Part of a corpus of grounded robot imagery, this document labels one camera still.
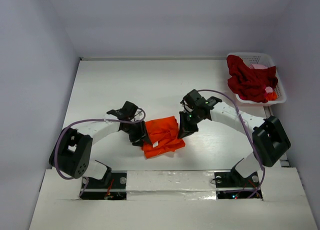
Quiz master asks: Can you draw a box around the orange t-shirt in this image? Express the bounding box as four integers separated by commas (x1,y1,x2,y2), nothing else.
141,116,186,159

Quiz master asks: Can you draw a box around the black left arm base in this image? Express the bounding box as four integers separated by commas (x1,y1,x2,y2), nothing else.
80,171,127,201

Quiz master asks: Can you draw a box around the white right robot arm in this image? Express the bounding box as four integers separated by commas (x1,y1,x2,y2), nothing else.
177,89,291,188

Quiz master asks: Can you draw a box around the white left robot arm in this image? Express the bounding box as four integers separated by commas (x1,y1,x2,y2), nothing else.
49,101,150,188

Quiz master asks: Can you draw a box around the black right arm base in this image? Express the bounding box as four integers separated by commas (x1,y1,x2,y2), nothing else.
210,171,263,200

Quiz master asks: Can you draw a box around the dark red t-shirt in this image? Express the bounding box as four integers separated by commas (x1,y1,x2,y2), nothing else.
226,55,278,103

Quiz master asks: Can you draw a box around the pink garment in basket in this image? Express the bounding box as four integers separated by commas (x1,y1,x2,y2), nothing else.
249,63,268,70

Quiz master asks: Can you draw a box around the orange-red garment in basket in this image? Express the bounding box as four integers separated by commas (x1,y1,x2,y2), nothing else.
266,91,278,101

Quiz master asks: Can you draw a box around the white plastic basket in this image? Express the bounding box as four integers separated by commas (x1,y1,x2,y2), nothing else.
226,52,287,107

